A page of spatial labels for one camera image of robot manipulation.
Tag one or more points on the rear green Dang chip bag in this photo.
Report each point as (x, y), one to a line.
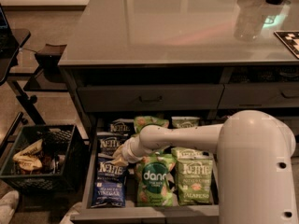
(141, 121)

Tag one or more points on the grey top left drawer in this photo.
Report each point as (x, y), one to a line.
(149, 97)

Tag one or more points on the black white marker board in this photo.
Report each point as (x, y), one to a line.
(290, 39)

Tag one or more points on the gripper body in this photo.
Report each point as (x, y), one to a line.
(128, 153)

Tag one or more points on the front green Dang chip bag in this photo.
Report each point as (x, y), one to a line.
(152, 177)

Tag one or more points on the open grey middle drawer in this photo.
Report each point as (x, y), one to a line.
(124, 210)

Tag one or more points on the black side table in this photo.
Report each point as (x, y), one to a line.
(8, 59)

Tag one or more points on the yellow snack bag in crate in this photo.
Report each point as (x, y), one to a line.
(27, 159)

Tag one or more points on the white shoe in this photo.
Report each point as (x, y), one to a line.
(8, 205)

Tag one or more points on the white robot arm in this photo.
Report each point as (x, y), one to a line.
(254, 149)

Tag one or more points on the grey top right drawer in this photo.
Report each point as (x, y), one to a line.
(260, 95)

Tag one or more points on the front green Kettle jalapeno bag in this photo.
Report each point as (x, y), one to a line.
(193, 180)

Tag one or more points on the grey cabinet counter unit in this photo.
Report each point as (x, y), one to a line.
(170, 42)

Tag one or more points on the green dang chip bag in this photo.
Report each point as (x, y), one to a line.
(152, 177)
(141, 121)

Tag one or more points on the dark green plastic crate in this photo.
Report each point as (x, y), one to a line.
(62, 156)

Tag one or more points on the rear green Kettle bag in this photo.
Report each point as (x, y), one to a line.
(185, 122)

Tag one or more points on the laptop on side table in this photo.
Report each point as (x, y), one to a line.
(3, 20)

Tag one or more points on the blue kettle chip bag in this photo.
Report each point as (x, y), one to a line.
(108, 143)
(122, 126)
(109, 183)

